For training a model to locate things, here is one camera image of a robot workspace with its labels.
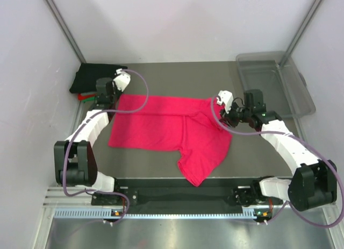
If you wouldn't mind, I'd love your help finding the folded red t shirt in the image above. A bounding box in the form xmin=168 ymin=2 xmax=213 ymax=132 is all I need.
xmin=77 ymin=92 xmax=96 ymax=101

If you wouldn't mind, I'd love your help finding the right corner frame post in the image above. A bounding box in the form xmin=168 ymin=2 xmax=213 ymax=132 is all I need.
xmin=278 ymin=0 xmax=324 ymax=68

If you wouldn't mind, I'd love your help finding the pink t shirt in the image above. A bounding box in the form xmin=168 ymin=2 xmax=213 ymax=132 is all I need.
xmin=108 ymin=95 xmax=232 ymax=187

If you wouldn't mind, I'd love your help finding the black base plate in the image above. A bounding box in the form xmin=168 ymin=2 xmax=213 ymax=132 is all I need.
xmin=91 ymin=177 xmax=283 ymax=214

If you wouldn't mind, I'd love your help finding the corner frame post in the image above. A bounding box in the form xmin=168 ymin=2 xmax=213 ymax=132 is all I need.
xmin=44 ymin=0 xmax=86 ymax=63
xmin=278 ymin=0 xmax=324 ymax=68

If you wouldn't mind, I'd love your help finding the clear plastic bin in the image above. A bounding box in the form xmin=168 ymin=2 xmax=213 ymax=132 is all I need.
xmin=236 ymin=51 xmax=316 ymax=118

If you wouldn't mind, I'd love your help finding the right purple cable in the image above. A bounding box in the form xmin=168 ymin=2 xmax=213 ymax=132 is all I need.
xmin=211 ymin=96 xmax=338 ymax=229

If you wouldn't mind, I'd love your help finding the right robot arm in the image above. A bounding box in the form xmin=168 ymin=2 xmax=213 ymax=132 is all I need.
xmin=216 ymin=89 xmax=337 ymax=211

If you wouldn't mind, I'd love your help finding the grey cable duct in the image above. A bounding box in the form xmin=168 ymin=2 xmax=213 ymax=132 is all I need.
xmin=54 ymin=208 xmax=272 ymax=220

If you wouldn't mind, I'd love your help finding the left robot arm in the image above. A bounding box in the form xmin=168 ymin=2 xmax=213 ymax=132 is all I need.
xmin=54 ymin=73 xmax=131 ymax=204

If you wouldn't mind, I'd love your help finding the aluminium frame rail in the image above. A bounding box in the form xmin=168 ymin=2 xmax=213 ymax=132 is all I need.
xmin=42 ymin=186 xmax=337 ymax=207

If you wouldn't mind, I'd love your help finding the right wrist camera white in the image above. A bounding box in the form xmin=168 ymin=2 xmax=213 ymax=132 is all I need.
xmin=217 ymin=90 xmax=234 ymax=113

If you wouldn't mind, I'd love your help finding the left corner frame post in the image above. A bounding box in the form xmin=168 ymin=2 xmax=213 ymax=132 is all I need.
xmin=44 ymin=0 xmax=86 ymax=63

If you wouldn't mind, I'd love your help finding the folded black t shirt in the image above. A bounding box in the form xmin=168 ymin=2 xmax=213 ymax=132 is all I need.
xmin=69 ymin=63 xmax=128 ymax=94

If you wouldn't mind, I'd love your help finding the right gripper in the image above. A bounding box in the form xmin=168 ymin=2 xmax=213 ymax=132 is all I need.
xmin=218 ymin=101 xmax=252 ymax=128

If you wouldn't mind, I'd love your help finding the folded green t shirt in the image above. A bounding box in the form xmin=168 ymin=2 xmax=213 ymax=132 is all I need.
xmin=78 ymin=94 xmax=96 ymax=103

